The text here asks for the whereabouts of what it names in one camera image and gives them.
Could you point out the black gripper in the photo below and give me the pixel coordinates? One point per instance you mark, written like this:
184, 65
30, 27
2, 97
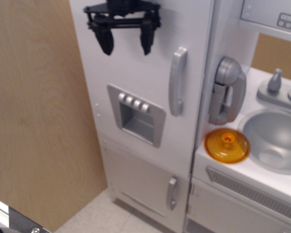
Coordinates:
122, 14

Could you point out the grey fridge door handle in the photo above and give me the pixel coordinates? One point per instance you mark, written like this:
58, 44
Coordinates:
177, 67

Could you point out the white toy kitchen cabinet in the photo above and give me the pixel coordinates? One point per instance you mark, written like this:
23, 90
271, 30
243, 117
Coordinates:
234, 38

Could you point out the grey oven vent panel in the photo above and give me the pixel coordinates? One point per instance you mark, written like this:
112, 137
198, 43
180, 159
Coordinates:
267, 200

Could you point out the grey toy sink basin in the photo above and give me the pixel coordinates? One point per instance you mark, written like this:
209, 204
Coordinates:
269, 134

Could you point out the grey dispenser box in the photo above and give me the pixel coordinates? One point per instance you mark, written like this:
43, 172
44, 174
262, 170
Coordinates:
137, 116

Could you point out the toy microwave with keypad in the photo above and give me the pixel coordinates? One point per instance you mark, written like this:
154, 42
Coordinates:
269, 16

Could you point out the grey toy telephone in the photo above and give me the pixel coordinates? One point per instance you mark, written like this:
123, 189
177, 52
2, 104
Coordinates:
228, 92

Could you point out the white fridge door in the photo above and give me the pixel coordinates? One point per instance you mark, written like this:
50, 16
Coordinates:
184, 23

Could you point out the white lower freezer door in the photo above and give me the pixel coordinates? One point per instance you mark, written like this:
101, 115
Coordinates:
142, 184

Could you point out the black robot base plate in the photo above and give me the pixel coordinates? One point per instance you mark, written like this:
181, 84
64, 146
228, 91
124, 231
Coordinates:
23, 224

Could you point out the grey freezer door handle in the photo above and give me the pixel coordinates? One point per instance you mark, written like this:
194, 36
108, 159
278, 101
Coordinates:
170, 199

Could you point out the orange transparent pot lid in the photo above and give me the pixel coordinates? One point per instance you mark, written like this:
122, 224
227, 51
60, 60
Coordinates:
227, 145

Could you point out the white oven door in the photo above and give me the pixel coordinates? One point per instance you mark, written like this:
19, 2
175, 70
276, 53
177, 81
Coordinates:
214, 211

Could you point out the grey toy faucet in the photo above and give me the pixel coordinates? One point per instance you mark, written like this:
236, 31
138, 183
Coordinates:
274, 91

